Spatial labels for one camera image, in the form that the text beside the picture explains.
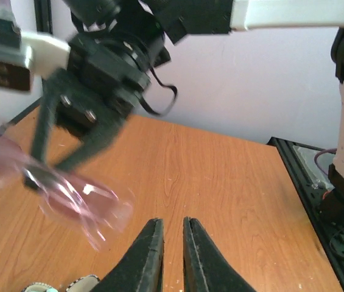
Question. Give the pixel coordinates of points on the flag print glasses case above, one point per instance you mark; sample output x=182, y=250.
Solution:
x=81, y=284

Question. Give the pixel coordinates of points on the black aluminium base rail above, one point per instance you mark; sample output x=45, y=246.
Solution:
x=311, y=184

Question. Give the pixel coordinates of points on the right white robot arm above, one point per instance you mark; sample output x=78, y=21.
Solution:
x=233, y=58

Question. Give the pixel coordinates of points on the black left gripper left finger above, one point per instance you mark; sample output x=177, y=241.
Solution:
x=141, y=267

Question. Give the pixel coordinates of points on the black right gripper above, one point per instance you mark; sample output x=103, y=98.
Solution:
x=112, y=72

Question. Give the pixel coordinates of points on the pink transparent sunglasses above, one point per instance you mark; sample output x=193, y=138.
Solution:
x=99, y=211

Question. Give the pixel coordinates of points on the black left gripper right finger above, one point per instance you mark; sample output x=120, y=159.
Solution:
x=204, y=266

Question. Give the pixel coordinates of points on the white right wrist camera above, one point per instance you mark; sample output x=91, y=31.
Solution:
x=23, y=54

